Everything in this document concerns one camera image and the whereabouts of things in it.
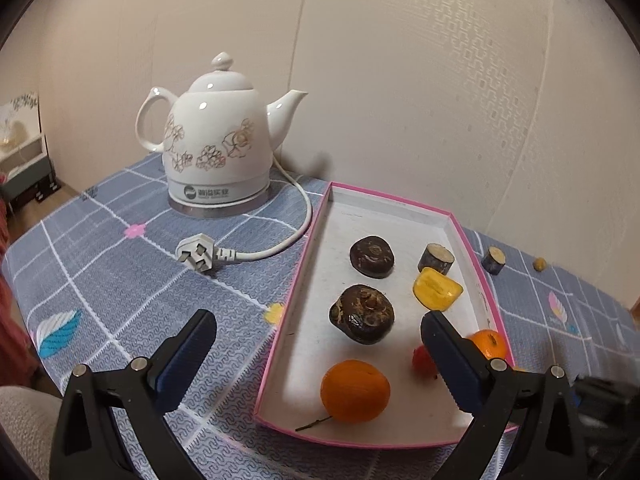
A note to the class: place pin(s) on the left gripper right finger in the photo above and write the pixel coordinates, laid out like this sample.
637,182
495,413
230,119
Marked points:
540,406

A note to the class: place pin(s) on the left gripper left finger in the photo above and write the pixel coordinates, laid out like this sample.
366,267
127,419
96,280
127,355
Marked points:
87,443

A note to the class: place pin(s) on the small orange tangerine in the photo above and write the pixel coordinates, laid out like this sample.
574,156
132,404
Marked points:
491,344

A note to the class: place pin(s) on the red cherry tomato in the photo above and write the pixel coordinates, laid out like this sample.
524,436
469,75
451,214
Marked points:
422,363

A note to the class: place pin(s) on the yellow pepper piece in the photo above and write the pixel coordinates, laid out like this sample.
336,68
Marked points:
436,291

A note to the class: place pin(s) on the large orange tangerine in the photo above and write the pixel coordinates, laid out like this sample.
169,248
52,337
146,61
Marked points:
354,392

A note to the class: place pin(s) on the small eggplant slice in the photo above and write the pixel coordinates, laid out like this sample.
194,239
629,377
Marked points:
436,257

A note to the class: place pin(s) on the dark brown fruit front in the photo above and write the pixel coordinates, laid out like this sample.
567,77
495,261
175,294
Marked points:
363,314

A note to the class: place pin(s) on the dark brown fruit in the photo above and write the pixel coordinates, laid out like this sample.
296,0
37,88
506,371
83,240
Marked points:
363,314
372,257

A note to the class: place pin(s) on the pink red cloth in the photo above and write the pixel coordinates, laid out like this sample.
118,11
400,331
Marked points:
18,366

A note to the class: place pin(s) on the tan round fruit far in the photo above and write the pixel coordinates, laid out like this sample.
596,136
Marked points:
539,264

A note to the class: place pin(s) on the large eggplant slice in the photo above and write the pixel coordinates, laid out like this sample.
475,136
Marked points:
494,260

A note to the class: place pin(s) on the pink white box tray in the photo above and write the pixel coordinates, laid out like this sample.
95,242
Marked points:
421,411

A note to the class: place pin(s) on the white kettle power plug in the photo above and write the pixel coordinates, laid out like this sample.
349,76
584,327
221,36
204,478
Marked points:
258,234

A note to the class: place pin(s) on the white bedside cabinet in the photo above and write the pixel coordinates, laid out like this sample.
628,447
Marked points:
27,172

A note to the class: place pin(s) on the white ceramic electric kettle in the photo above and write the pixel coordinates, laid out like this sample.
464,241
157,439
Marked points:
219,139

